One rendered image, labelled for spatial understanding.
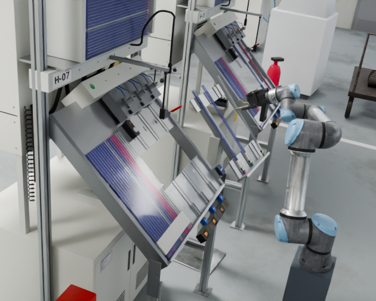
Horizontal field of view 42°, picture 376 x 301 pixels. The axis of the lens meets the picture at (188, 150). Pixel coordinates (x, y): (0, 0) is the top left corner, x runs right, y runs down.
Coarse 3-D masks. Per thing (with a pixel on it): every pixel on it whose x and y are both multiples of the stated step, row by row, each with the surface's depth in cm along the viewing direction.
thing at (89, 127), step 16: (64, 112) 188; (80, 112) 195; (96, 112) 202; (144, 112) 227; (64, 128) 184; (80, 128) 190; (96, 128) 197; (112, 128) 204; (144, 128) 221; (160, 128) 230; (80, 144) 186; (96, 144) 192; (144, 144) 215
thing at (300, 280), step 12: (288, 276) 222; (300, 276) 220; (312, 276) 217; (324, 276) 216; (288, 288) 225; (300, 288) 222; (312, 288) 220; (324, 288) 217; (288, 300) 228; (300, 300) 225; (312, 300) 222; (324, 300) 220
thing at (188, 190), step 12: (192, 168) 233; (204, 168) 241; (180, 180) 221; (192, 180) 228; (204, 180) 235; (216, 180) 243; (168, 192) 210; (180, 192) 216; (192, 192) 223; (204, 192) 230; (180, 204) 212; (192, 204) 219; (204, 204) 226; (192, 216) 214
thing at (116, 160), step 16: (112, 144) 198; (128, 144) 205; (96, 160) 186; (112, 160) 193; (128, 160) 200; (112, 176) 188; (128, 176) 195; (144, 176) 202; (128, 192) 190; (144, 192) 197; (160, 192) 204; (128, 208) 187; (144, 208) 192; (160, 208) 199; (176, 208) 207; (144, 224) 188; (160, 224) 195; (176, 224) 202; (192, 224) 210; (160, 240) 190; (176, 240) 197
